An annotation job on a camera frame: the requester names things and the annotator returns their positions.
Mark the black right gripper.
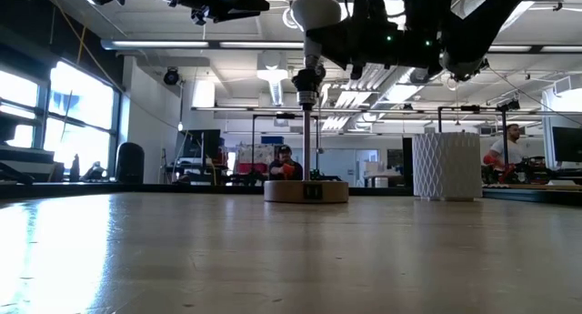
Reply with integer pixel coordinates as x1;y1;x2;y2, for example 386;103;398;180
316;0;456;81

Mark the black rounded chair back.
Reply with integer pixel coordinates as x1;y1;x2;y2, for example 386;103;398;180
115;142;146;184

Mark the person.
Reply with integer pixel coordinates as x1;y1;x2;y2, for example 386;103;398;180
267;144;305;182
482;123;529;184

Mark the black computer monitor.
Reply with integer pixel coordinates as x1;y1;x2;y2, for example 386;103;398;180
552;126;582;163
175;129;222;166

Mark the white textured cup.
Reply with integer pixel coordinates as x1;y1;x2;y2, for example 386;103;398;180
412;131;483;202

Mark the black gantry frame with camera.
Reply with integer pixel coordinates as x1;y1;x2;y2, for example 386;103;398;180
437;99;522;181

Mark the black rectangular gantry frame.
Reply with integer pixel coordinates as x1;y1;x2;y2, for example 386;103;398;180
251;113;319;174

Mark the wooden base lamp stand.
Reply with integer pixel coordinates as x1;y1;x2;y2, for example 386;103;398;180
263;63;350;205

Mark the large bright window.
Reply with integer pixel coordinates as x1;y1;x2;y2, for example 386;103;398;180
0;61;122;178

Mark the white reflector lightbulb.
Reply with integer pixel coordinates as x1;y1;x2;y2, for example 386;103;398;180
290;0;343;70

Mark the long ceiling light bar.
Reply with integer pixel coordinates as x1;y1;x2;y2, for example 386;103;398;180
100;39;582;52

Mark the coiled white cable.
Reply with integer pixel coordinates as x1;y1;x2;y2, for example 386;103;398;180
281;5;301;31

